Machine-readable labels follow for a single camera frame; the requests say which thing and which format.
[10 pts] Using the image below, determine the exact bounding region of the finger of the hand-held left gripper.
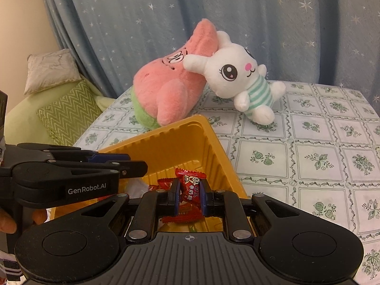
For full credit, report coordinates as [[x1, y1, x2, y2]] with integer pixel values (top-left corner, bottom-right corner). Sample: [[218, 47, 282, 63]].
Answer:
[[18, 143, 131, 163], [47, 160, 148, 180]]

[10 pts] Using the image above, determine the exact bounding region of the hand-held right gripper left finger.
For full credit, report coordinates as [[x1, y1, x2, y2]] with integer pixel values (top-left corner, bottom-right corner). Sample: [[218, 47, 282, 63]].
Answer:
[[59, 182, 181, 243]]

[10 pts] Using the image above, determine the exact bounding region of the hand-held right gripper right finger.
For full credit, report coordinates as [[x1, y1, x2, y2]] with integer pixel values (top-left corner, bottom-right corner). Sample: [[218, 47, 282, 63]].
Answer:
[[201, 181, 312, 242]]

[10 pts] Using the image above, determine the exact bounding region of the red twisted-wrapper candy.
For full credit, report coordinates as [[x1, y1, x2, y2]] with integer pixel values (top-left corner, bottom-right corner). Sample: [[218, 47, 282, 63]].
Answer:
[[175, 168, 207, 211]]

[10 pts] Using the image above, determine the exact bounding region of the red snack packet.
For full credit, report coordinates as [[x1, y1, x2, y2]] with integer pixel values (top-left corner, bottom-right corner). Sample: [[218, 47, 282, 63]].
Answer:
[[160, 205, 205, 224], [148, 179, 179, 192]]

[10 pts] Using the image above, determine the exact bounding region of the orange plastic tray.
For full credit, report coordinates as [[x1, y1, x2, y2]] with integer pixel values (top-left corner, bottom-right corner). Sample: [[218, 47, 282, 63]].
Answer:
[[47, 114, 256, 235]]

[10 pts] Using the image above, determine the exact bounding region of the person's left hand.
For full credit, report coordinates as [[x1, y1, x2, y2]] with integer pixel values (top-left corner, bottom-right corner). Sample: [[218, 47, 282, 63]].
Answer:
[[0, 208, 48, 234]]

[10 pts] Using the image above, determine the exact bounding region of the green zigzag cushion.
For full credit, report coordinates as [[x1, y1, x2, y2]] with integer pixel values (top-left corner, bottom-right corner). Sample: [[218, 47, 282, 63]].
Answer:
[[36, 80, 103, 147]]

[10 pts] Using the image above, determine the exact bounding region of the light green sofa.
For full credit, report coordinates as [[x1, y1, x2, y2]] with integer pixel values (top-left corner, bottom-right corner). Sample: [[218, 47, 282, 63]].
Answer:
[[4, 77, 116, 147]]

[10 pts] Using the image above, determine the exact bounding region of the pink starfish plush toy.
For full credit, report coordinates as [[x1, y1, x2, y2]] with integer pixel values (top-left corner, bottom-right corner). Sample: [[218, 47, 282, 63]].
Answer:
[[131, 19, 219, 130]]

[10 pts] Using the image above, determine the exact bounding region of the beige pillow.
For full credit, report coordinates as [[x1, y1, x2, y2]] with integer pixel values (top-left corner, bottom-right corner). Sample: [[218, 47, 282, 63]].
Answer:
[[24, 49, 82, 95]]

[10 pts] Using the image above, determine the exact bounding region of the floral checked tablecloth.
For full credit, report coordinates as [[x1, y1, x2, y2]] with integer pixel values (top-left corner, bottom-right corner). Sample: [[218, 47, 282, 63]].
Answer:
[[73, 80, 380, 282]]

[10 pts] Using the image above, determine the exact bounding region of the white bunny plush toy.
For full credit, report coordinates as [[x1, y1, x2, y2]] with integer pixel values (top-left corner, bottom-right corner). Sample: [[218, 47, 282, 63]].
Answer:
[[182, 30, 286, 124]]

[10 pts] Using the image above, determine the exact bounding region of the blue star-print curtain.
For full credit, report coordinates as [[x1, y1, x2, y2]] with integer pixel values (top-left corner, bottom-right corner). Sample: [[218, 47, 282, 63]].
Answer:
[[40, 0, 380, 101]]

